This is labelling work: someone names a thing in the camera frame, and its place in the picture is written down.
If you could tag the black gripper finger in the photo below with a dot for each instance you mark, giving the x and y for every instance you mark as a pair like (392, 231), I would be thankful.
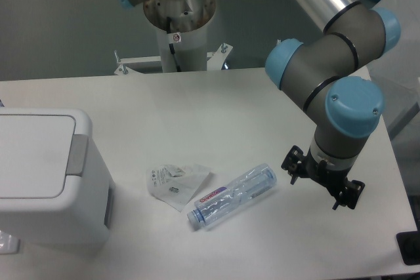
(347, 193)
(294, 164)

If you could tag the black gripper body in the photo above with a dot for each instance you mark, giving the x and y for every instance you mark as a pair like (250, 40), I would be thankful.
(333, 180)

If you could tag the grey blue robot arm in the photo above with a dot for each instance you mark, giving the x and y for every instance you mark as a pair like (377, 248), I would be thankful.
(319, 78)

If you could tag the white trash can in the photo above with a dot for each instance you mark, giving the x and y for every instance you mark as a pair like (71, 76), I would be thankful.
(55, 186)

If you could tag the clear plastic bag under can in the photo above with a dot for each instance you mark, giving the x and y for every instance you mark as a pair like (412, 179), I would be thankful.
(8, 244)

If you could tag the black device at table edge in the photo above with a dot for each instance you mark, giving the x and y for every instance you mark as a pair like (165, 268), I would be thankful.
(408, 243)

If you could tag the clear plastic water bottle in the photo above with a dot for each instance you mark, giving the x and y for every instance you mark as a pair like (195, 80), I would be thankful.
(226, 199)

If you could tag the clear plastic wrapper bag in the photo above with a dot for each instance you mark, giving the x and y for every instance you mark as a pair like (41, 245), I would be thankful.
(176, 185)

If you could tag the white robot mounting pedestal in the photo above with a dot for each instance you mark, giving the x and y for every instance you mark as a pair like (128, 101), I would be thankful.
(181, 30)

